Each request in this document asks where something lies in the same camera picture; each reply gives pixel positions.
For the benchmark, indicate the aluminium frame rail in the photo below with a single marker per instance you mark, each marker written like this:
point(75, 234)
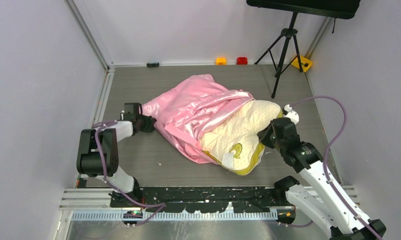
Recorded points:
point(104, 204)

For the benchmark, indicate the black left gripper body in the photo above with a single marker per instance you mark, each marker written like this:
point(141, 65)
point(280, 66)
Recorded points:
point(145, 123)

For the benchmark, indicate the small black wall device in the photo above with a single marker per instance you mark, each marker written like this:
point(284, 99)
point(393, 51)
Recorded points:
point(153, 64)

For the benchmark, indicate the black panel on tripod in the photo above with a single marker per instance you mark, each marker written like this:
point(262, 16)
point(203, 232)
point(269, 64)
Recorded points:
point(339, 9)

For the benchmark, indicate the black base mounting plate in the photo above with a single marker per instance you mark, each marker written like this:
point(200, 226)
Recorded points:
point(212, 199)

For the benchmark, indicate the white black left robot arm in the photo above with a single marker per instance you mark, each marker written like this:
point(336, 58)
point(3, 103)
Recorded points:
point(98, 154)

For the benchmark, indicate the white pillow with yellow trim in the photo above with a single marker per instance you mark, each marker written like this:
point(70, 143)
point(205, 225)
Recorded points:
point(234, 144)

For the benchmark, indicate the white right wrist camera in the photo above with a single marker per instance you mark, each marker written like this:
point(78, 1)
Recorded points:
point(288, 112)

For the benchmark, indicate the orange block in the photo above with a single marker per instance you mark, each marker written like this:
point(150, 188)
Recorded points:
point(220, 61)

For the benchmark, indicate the yellow corner bracket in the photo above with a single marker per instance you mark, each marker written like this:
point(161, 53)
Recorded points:
point(302, 63)

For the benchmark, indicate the red block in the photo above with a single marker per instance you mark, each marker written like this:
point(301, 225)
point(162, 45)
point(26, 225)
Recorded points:
point(242, 60)

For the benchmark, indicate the black tripod stand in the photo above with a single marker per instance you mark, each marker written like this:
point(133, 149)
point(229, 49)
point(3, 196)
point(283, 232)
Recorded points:
point(287, 34)

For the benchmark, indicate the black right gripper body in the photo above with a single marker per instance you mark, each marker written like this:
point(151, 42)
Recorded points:
point(279, 144)

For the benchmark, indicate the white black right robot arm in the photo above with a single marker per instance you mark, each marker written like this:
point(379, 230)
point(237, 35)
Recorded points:
point(333, 211)

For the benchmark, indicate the pink floral pillowcase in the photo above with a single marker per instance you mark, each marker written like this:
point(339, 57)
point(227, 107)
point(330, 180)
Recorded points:
point(192, 108)

